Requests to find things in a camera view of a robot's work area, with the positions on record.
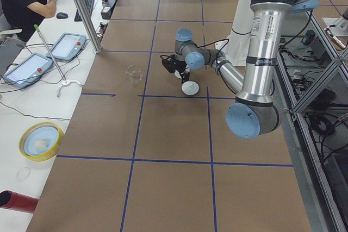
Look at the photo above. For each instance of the working arm black gripper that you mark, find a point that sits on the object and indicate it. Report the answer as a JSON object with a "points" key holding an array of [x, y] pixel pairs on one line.
{"points": [[181, 69]]}

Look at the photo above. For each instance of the white mug lid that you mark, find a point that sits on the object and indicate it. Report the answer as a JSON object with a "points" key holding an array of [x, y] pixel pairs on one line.
{"points": [[190, 88]]}

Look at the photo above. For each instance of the working silver UR robot arm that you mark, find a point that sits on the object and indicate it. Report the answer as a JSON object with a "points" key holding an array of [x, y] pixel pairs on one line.
{"points": [[254, 111]]}

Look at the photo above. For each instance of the far teach pendant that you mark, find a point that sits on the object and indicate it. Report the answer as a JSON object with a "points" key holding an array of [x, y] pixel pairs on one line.
{"points": [[68, 46]]}

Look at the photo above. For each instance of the teach pendant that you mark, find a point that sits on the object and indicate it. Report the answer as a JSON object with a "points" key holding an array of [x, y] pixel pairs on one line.
{"points": [[68, 46], [29, 71]]}

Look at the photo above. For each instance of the black computer mouse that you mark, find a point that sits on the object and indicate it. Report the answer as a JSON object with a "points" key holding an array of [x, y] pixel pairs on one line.
{"points": [[62, 15]]}

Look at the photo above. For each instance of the near teach pendant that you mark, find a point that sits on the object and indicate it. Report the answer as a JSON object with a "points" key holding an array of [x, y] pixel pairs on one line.
{"points": [[29, 71]]}

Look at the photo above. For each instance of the yellow tape roll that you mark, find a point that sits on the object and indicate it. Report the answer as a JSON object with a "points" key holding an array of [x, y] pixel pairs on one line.
{"points": [[41, 141]]}

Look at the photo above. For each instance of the working arm black camera mount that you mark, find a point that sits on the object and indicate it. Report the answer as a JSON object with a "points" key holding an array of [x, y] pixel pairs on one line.
{"points": [[168, 61]]}

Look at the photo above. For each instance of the aluminium frame post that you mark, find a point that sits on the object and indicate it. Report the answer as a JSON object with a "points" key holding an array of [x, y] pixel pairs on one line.
{"points": [[87, 22]]}

